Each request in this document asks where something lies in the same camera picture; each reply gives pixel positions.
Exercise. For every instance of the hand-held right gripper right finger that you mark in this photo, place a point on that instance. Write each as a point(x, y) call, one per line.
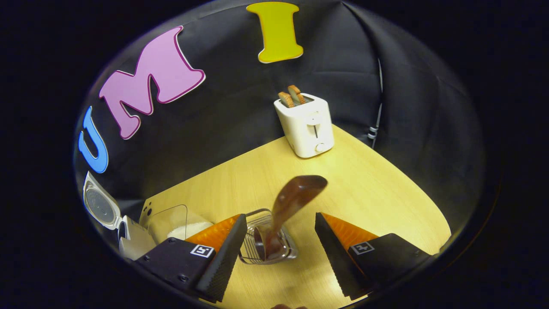
point(332, 253)

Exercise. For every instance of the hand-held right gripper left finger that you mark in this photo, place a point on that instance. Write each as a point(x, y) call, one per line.
point(225, 257)

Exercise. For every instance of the white rice heap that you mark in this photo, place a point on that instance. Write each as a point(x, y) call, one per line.
point(191, 229)

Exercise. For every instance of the brown wooden spoon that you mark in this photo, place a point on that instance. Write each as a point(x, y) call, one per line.
point(296, 193)

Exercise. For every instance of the white rice cooker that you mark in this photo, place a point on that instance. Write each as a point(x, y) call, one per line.
point(101, 206)

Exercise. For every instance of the clear plastic rice box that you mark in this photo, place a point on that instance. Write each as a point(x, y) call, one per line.
point(165, 223)

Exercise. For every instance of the white toaster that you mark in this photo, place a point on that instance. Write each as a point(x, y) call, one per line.
point(306, 133)

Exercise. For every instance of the black backdrop cloth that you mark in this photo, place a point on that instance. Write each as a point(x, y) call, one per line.
point(240, 120)

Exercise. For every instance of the brown toast slice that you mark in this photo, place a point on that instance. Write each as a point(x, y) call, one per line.
point(286, 100)
point(297, 94)

